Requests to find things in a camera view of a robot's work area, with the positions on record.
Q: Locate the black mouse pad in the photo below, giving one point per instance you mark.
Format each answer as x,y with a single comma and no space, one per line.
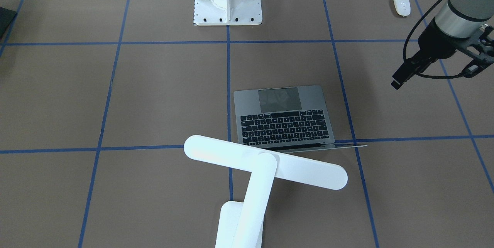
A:
7,18

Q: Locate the grey laptop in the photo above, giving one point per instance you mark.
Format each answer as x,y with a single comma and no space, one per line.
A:
286,120

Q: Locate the white desk lamp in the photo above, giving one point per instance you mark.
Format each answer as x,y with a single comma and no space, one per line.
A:
241,223

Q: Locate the white mouse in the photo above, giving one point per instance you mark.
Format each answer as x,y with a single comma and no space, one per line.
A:
402,7

